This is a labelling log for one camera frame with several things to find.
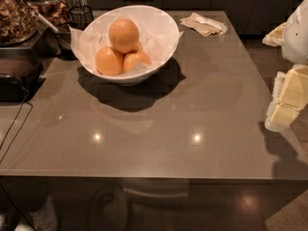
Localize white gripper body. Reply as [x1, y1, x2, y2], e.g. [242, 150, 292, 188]
[282, 0, 308, 64]

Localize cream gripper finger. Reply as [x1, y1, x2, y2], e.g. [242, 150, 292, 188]
[262, 23, 286, 47]

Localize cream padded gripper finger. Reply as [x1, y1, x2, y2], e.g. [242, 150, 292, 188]
[265, 64, 308, 133]

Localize orange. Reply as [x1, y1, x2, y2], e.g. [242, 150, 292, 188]
[109, 18, 140, 54]
[123, 50, 151, 72]
[95, 46, 124, 75]

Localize white paper bowl liner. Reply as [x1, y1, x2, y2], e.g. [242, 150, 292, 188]
[68, 11, 185, 75]

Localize white bowl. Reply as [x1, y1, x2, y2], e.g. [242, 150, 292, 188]
[70, 5, 180, 86]

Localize folded paper napkins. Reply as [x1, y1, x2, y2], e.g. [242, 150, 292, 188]
[180, 13, 228, 37]

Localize white serving tongs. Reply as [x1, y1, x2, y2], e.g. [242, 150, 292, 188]
[29, 7, 59, 33]

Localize black appliance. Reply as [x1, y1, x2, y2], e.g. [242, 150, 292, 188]
[0, 48, 44, 102]

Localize large glass snack jar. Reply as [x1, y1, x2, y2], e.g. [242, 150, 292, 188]
[0, 0, 37, 46]

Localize white shoe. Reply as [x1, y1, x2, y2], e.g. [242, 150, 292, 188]
[13, 194, 58, 231]

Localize black wire basket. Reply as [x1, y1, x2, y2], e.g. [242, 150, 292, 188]
[55, 6, 93, 61]

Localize black cable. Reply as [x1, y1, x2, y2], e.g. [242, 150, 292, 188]
[0, 74, 35, 164]

